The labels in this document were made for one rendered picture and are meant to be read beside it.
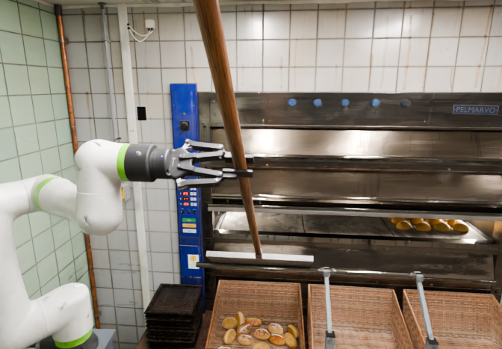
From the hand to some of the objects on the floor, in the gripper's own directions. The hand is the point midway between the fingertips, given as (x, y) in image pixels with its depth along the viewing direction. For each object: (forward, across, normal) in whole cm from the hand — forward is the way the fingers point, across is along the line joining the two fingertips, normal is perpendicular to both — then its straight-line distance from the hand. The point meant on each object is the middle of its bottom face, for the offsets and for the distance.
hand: (238, 166), depth 77 cm
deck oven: (+52, +5, -292) cm, 296 cm away
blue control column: (-45, +6, -292) cm, 295 cm away
